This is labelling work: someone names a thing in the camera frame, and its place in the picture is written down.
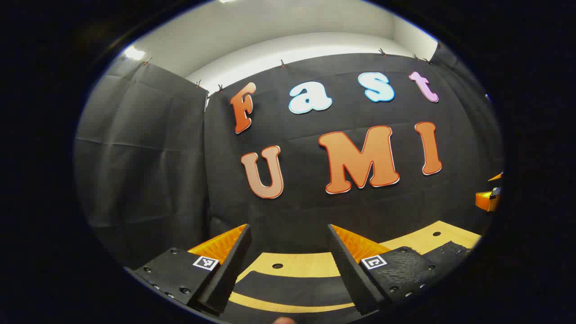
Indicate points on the black jeans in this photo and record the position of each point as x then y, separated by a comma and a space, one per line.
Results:
292, 291

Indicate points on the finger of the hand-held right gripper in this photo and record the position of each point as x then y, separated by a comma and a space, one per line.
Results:
485, 200

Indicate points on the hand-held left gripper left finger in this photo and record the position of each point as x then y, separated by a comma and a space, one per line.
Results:
229, 270

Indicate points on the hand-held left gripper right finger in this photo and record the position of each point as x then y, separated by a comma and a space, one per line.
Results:
348, 270

